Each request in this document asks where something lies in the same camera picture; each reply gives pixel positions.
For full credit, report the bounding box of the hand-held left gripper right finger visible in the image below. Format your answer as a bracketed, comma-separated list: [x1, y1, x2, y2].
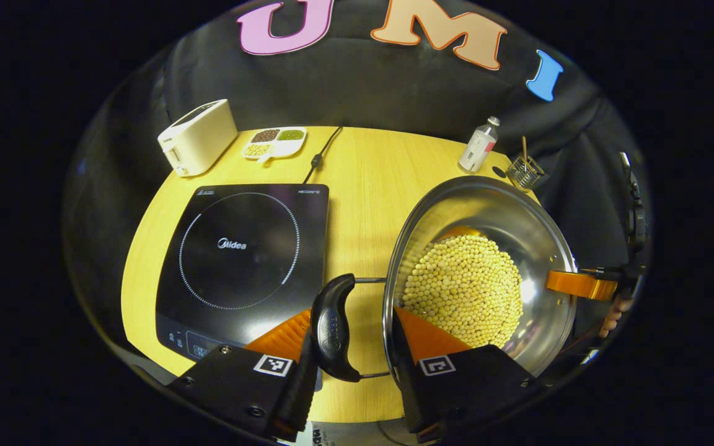
[391, 307, 544, 444]

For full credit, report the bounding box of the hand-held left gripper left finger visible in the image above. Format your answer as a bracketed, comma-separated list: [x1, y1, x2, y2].
[168, 308, 320, 442]

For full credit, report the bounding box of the steel pot with beans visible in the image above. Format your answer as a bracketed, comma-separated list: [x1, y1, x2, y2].
[311, 175, 581, 383]

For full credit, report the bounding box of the black induction cooktop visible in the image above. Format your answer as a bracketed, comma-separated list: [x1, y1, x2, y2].
[154, 183, 330, 391]

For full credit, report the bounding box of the white printed sheet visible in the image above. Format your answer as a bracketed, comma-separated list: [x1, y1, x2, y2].
[273, 421, 340, 446]

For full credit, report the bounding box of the glass cup with stick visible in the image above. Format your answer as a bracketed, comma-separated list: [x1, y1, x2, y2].
[506, 136, 545, 190]

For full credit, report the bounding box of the clear plastic bottle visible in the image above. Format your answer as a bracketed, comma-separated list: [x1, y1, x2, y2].
[458, 116, 501, 173]

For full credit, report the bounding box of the white divided dish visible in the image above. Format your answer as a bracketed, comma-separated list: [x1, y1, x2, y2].
[242, 126, 308, 165]

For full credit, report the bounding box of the white toaster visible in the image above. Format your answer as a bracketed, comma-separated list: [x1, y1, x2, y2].
[157, 99, 239, 178]

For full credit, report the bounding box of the black backdrop cloth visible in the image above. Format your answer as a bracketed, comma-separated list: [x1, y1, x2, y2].
[63, 0, 652, 372]

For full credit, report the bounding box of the black power cable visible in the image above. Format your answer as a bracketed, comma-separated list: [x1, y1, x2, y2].
[302, 126, 343, 185]

